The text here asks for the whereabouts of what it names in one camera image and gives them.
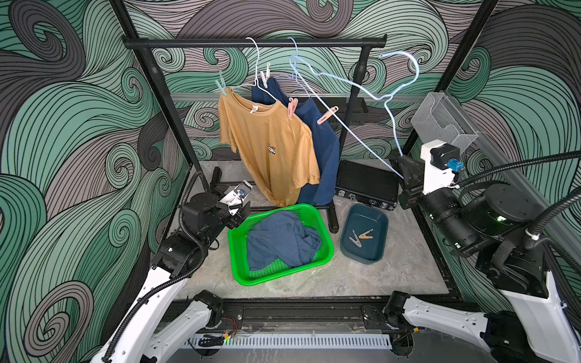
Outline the light blue t-shirt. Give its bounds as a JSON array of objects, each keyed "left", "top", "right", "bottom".
[{"left": 247, "top": 210, "right": 322, "bottom": 272}]

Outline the tan yellow t-shirt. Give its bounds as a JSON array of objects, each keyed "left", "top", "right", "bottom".
[{"left": 217, "top": 88, "right": 320, "bottom": 207}]

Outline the white grey clothespin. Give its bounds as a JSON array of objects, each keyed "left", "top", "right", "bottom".
[{"left": 349, "top": 230, "right": 363, "bottom": 248}]

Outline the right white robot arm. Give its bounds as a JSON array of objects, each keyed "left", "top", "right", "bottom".
[{"left": 384, "top": 141, "right": 580, "bottom": 362}]

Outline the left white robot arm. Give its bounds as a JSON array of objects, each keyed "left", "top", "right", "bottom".
[{"left": 92, "top": 172, "right": 253, "bottom": 362}]

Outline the black case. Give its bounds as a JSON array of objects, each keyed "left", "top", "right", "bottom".
[{"left": 335, "top": 160, "right": 399, "bottom": 210}]

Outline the green plastic basket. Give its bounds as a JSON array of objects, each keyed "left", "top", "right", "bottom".
[{"left": 228, "top": 204, "right": 334, "bottom": 287}]

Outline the dark teal plastic bin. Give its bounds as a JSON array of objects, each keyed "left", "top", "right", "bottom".
[{"left": 340, "top": 204, "right": 389, "bottom": 265}]

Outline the dark navy t-shirt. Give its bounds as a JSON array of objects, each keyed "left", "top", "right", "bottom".
[{"left": 251, "top": 78, "right": 340, "bottom": 207}]

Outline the pink white clothespin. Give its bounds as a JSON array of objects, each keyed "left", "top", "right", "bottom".
[{"left": 317, "top": 106, "right": 339, "bottom": 125}]

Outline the black clothes rack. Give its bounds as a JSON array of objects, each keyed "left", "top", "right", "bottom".
[{"left": 121, "top": 34, "right": 388, "bottom": 234}]

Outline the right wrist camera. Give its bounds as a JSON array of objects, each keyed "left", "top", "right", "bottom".
[{"left": 421, "top": 140, "right": 464, "bottom": 195}]

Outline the clear mesh wall holder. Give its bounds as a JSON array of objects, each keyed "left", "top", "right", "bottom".
[{"left": 412, "top": 92, "right": 478, "bottom": 160}]

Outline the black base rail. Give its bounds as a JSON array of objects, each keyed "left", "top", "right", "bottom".
[{"left": 203, "top": 296, "right": 410, "bottom": 333}]

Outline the white slotted cable duct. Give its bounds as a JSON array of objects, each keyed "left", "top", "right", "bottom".
[{"left": 207, "top": 333, "right": 392, "bottom": 350}]

